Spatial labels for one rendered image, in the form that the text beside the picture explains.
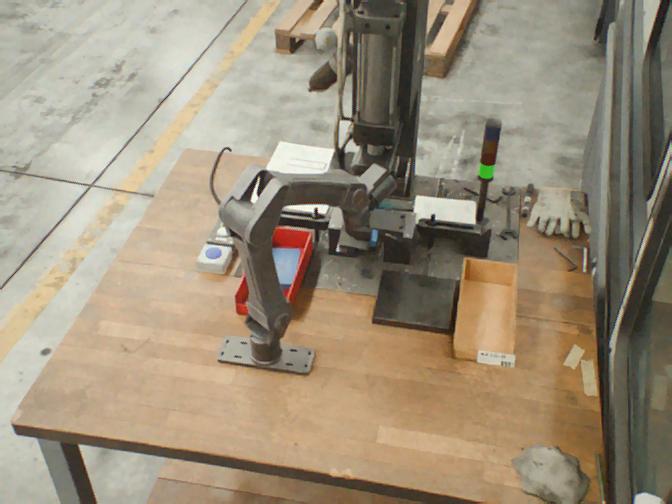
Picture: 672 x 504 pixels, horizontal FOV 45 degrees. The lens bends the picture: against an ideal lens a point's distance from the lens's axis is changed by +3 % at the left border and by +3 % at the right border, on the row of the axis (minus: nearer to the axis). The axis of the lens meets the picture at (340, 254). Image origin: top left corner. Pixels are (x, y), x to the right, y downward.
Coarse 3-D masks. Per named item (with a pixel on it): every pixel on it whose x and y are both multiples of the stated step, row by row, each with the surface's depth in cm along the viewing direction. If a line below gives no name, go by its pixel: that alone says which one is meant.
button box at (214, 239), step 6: (222, 150) 229; (228, 150) 237; (216, 162) 223; (210, 180) 217; (210, 186) 215; (216, 198) 210; (216, 222) 199; (216, 228) 198; (210, 234) 196; (216, 234) 196; (210, 240) 194; (216, 240) 194; (222, 240) 194; (228, 240) 194; (222, 246) 194; (228, 246) 194; (234, 246) 194; (234, 252) 195
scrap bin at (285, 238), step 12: (276, 228) 193; (288, 228) 193; (276, 240) 196; (288, 240) 195; (300, 240) 194; (312, 240) 193; (300, 252) 195; (312, 252) 195; (300, 264) 183; (300, 276) 184; (240, 288) 178; (240, 300) 179; (240, 312) 179
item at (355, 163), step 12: (360, 144) 180; (396, 144) 182; (336, 156) 184; (348, 156) 184; (360, 156) 177; (372, 156) 177; (384, 156) 177; (396, 156) 182; (336, 168) 181; (348, 168) 181; (360, 168) 175; (396, 168) 179; (408, 168) 181; (396, 180) 177; (396, 192) 179
